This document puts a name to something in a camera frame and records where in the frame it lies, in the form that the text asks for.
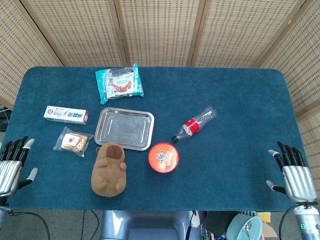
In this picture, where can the blue table mat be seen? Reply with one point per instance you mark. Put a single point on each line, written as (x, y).
(225, 105)

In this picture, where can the white toothpaste box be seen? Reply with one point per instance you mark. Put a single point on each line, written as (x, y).
(66, 115)

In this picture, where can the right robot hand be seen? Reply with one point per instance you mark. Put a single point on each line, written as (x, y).
(297, 176)

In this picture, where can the round orange lidded container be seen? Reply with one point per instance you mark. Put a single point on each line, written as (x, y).
(163, 157)

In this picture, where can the plastic-wrapped sandwich with label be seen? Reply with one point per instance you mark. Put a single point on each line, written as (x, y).
(73, 141)

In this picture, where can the empty plastic cola bottle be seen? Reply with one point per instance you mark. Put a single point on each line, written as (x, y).
(192, 127)

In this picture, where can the woven bamboo folding screen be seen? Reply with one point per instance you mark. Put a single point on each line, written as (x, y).
(160, 32)

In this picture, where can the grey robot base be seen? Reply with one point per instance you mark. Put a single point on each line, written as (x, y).
(146, 225)

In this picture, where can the metal tray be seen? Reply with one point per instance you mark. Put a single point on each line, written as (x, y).
(124, 128)

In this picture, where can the light blue bowl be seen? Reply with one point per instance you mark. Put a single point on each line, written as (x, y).
(245, 228)

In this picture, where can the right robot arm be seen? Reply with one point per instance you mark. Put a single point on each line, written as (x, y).
(307, 220)

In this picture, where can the brown capybara plush toy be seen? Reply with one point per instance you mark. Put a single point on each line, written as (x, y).
(109, 169)

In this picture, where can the teal snack package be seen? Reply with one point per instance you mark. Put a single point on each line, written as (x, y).
(120, 82)

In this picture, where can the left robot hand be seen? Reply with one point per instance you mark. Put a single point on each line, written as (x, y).
(9, 170)

